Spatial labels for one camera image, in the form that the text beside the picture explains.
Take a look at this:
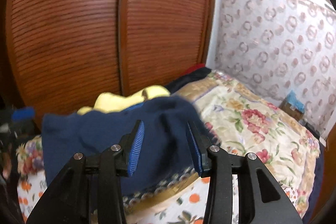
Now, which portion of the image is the navy blue printed t-shirt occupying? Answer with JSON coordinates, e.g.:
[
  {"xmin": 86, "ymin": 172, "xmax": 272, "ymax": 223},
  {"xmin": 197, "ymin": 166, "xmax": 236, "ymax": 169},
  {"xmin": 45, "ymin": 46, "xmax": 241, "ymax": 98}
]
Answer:
[{"xmin": 42, "ymin": 96, "xmax": 211, "ymax": 195}]

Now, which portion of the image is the dark circle patterned folded quilt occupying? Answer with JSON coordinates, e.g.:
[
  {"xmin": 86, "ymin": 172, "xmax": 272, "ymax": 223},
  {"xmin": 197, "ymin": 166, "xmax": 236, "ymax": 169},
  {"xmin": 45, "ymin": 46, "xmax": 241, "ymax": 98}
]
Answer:
[{"xmin": 123, "ymin": 166, "xmax": 198, "ymax": 215}]

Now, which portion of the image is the orange fruit print bedsheet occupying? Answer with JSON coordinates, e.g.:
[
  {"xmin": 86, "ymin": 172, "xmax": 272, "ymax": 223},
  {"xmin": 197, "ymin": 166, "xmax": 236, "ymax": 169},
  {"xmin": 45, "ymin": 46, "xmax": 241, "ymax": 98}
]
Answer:
[{"xmin": 17, "ymin": 170, "xmax": 210, "ymax": 223}]

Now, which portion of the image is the floral cream blanket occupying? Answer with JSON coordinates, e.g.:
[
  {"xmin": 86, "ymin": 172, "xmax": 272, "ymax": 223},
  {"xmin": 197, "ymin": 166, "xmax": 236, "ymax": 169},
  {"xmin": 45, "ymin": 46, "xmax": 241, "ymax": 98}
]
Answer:
[{"xmin": 15, "ymin": 70, "xmax": 321, "ymax": 217}]

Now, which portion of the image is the yellow plush toy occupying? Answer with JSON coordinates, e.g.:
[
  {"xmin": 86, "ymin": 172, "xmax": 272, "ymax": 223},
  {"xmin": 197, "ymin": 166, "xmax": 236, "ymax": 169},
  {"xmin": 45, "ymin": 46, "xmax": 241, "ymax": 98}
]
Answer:
[{"xmin": 77, "ymin": 85, "xmax": 170, "ymax": 115}]

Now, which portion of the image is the louvered wooden wardrobe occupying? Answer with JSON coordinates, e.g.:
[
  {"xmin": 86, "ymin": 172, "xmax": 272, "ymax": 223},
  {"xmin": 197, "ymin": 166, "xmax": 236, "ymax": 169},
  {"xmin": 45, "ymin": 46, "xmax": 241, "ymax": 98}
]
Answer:
[{"xmin": 1, "ymin": 0, "xmax": 214, "ymax": 124}]

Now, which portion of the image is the circle patterned sheer curtain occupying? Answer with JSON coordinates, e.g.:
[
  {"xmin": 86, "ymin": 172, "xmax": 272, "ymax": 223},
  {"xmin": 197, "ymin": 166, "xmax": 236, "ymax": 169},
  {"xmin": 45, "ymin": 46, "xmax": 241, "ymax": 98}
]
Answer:
[{"xmin": 214, "ymin": 0, "xmax": 335, "ymax": 137}]

